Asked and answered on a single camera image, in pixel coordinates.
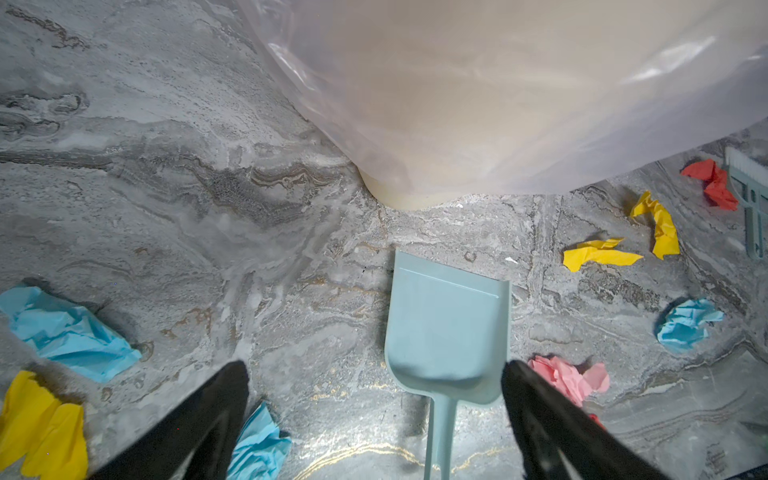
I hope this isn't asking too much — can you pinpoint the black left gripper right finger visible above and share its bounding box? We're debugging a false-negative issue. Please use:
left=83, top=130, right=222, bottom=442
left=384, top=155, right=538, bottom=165
left=501, top=360, right=666, bottom=479

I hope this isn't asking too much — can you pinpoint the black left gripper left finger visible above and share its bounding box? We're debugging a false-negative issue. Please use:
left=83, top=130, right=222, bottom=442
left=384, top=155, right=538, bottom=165
left=91, top=360, right=249, bottom=479

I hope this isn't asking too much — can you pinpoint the teal dustpan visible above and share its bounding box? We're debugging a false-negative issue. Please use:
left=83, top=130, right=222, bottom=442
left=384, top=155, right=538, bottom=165
left=384, top=251, right=512, bottom=479

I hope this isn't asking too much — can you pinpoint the teal hand brush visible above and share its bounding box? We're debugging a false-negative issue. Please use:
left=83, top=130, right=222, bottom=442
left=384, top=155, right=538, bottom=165
left=725, top=146, right=767, bottom=260

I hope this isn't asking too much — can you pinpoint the red paper scrap near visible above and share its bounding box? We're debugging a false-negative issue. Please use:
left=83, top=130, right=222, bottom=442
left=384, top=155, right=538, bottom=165
left=588, top=413, right=606, bottom=430

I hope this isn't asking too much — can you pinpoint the red paper scrap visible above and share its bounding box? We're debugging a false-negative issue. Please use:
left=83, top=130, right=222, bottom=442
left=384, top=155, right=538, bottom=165
left=681, top=159, right=739, bottom=211
left=588, top=413, right=606, bottom=430

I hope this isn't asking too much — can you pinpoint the pink paper scrap centre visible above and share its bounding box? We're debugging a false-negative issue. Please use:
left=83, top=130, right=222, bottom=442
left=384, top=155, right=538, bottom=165
left=528, top=356, right=610, bottom=407

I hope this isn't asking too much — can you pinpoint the blue paper scrap near left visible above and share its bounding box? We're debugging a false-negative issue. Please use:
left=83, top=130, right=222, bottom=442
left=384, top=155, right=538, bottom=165
left=226, top=402, right=293, bottom=480

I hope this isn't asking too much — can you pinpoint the blue paper scrap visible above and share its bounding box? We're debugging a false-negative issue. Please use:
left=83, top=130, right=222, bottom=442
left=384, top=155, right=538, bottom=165
left=1, top=286, right=142, bottom=383
left=226, top=402, right=293, bottom=480
left=656, top=299, right=724, bottom=353

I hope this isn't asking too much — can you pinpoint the yellow paper scrap left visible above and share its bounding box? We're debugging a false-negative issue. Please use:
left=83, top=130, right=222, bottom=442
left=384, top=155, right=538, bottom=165
left=1, top=370, right=88, bottom=479

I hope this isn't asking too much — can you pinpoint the blue paper scrap centre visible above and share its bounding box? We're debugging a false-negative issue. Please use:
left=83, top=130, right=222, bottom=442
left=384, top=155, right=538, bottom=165
left=656, top=299, right=724, bottom=353

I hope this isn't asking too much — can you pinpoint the yellow paper scrap flat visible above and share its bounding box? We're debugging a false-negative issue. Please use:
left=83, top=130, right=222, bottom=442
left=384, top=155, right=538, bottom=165
left=563, top=238, right=643, bottom=272

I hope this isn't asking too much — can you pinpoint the yellow paper scrap curved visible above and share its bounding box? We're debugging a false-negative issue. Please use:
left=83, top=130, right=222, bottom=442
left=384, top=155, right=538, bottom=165
left=629, top=191, right=680, bottom=260

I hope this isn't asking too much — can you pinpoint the cream plastic waste bin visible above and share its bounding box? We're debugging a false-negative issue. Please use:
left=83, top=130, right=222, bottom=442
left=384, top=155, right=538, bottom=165
left=358, top=166, right=481, bottom=211

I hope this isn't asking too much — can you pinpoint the red paper scrap far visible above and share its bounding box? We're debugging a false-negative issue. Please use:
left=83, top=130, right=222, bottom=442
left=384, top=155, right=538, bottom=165
left=681, top=159, right=739, bottom=211

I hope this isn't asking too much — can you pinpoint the clear plastic bin liner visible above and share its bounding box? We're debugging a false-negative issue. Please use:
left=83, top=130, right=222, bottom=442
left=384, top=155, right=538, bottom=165
left=240, top=1, right=767, bottom=195

